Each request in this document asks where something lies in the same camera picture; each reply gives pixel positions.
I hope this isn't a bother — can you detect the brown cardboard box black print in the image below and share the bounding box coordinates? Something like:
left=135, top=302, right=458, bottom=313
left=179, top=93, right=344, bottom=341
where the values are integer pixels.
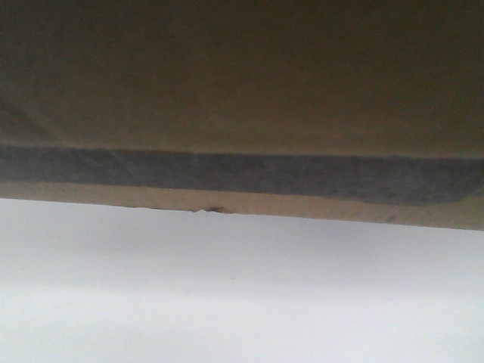
left=1, top=1, right=483, bottom=230

